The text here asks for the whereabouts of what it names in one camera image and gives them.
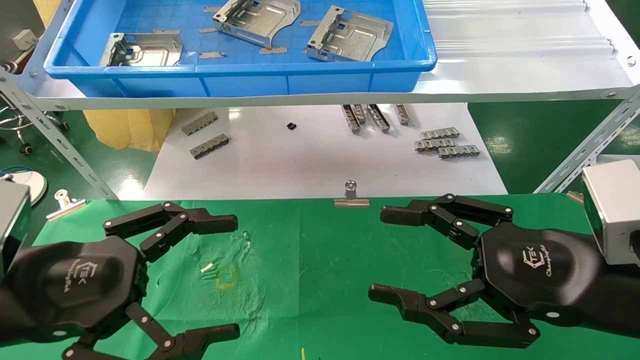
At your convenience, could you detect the stamped sheet metal bracket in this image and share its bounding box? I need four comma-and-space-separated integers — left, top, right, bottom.
305, 5, 394, 63
212, 0, 302, 50
99, 32, 184, 68

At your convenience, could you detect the green cloth mat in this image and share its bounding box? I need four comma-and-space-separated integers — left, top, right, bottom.
0, 193, 640, 360

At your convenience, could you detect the slotted angle shelf brace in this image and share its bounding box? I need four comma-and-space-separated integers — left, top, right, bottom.
533, 86, 640, 195
0, 67, 120, 202

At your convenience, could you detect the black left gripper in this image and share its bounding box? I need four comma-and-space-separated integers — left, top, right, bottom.
4, 201, 241, 360

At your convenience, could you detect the yellow mesh bag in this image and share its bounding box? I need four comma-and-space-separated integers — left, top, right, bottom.
32, 0, 177, 153

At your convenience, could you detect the white paper sheet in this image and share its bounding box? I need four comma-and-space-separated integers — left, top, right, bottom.
143, 103, 510, 202

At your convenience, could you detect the white round disc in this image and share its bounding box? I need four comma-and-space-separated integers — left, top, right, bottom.
0, 170, 49, 207

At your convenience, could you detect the white corrugated shelf panel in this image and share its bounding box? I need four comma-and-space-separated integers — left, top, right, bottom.
422, 0, 635, 97

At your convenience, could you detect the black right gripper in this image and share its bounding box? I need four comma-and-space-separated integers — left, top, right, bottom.
368, 194, 607, 349

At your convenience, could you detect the small white wall box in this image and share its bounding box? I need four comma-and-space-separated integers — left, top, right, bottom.
12, 28, 39, 51

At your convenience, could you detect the chrome wheeled stool base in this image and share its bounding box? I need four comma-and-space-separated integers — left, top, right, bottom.
0, 59, 71, 156

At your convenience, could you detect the silver binder clip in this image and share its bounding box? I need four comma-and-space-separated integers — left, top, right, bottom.
333, 180, 371, 208
45, 189, 87, 222

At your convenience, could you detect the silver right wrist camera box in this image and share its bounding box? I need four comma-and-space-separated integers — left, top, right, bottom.
581, 159, 640, 266

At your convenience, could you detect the blue plastic tray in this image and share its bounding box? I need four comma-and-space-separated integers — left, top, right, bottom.
43, 0, 438, 99

